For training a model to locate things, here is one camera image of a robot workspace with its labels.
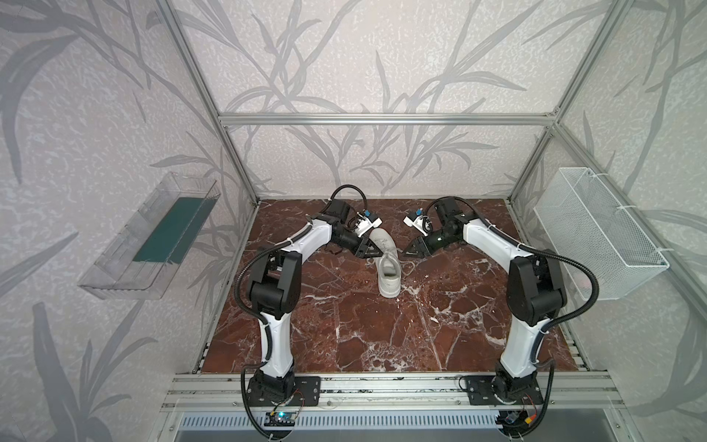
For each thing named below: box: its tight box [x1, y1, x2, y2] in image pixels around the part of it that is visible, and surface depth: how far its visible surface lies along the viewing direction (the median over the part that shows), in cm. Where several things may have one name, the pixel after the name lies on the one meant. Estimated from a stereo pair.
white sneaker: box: [369, 228, 403, 300], surface depth 93 cm
